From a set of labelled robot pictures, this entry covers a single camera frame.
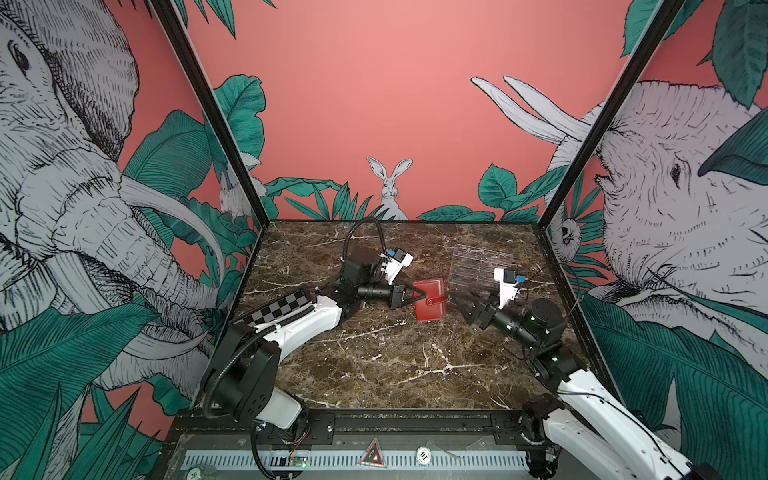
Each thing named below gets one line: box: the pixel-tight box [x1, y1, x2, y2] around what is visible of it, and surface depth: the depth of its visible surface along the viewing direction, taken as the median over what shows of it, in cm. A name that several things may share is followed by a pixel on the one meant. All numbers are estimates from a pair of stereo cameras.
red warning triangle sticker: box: [359, 435, 387, 469], surface depth 71 cm
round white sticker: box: [416, 446, 432, 465], surface depth 71 cm
